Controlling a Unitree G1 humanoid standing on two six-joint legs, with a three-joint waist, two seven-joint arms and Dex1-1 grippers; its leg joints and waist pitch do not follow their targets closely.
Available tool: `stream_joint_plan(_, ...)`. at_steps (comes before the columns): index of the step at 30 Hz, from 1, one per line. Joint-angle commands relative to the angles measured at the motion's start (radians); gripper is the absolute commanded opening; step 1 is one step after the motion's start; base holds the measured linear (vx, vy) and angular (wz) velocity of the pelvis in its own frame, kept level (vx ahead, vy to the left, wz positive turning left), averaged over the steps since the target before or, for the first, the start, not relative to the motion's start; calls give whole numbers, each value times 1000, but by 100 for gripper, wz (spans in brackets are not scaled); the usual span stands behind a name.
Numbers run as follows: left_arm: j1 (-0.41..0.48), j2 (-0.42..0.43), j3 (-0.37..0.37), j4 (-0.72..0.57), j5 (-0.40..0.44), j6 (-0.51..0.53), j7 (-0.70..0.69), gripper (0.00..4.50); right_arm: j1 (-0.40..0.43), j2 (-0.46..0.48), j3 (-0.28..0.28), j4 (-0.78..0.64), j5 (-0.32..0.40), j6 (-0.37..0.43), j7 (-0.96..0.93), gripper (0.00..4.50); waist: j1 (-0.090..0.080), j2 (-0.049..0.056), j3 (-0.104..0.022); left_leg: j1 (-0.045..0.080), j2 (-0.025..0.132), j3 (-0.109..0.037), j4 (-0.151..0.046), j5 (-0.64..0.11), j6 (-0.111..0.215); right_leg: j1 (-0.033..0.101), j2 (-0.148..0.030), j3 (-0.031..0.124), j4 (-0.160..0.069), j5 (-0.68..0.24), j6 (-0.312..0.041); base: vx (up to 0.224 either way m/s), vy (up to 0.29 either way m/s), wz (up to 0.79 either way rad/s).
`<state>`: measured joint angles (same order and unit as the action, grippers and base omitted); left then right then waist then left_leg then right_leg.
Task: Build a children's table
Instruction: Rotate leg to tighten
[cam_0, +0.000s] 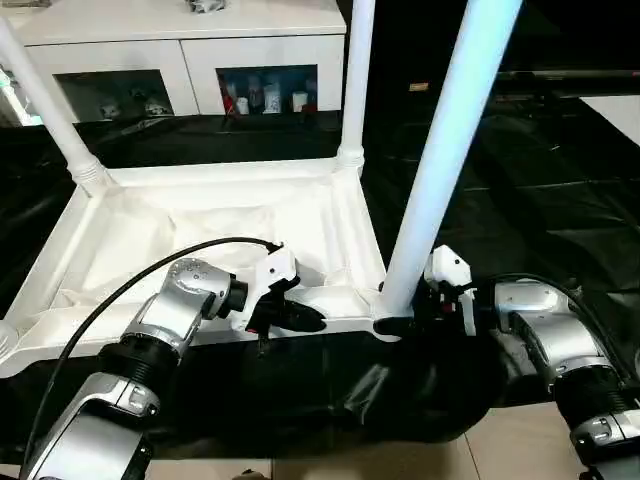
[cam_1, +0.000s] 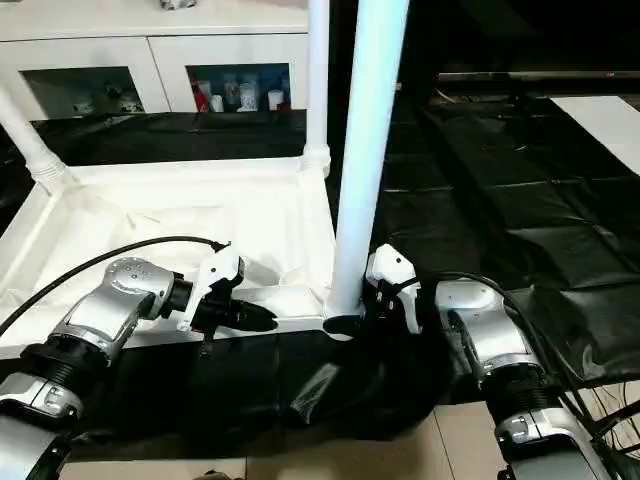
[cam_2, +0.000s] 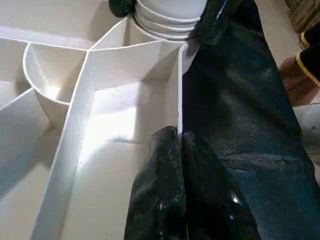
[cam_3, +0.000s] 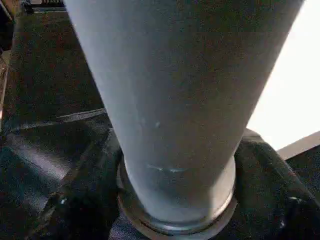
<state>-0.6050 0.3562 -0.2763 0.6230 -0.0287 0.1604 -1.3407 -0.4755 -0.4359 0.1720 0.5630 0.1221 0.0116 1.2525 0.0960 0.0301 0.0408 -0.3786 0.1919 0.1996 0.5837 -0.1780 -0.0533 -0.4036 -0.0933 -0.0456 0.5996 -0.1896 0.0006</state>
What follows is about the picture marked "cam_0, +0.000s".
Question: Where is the white plastic table top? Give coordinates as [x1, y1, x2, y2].
[0, 157, 416, 381]

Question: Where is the white plastic table leg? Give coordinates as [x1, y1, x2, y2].
[374, 0, 524, 321]
[335, 0, 376, 174]
[0, 17, 114, 196]
[0, 322, 19, 361]

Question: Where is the black work surface mat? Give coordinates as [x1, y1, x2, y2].
[0, 97, 640, 459]

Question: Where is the white flat board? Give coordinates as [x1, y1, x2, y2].
[579, 95, 640, 146]

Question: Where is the black metal bar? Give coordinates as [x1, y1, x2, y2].
[499, 69, 640, 81]

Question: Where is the white glass-door cabinet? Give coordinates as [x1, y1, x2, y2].
[22, 0, 347, 124]

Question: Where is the black tangled bundle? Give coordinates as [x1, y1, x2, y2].
[187, 0, 229, 15]

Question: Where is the white and turquoise rack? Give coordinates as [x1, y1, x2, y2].
[0, 64, 46, 126]

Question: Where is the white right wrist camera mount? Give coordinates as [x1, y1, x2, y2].
[424, 245, 477, 336]

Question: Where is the black left wrist camera cable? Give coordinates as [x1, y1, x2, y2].
[22, 237, 285, 471]

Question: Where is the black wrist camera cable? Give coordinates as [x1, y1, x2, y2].
[474, 273, 626, 361]
[22, 237, 285, 471]

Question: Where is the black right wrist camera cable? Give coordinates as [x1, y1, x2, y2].
[474, 273, 626, 361]

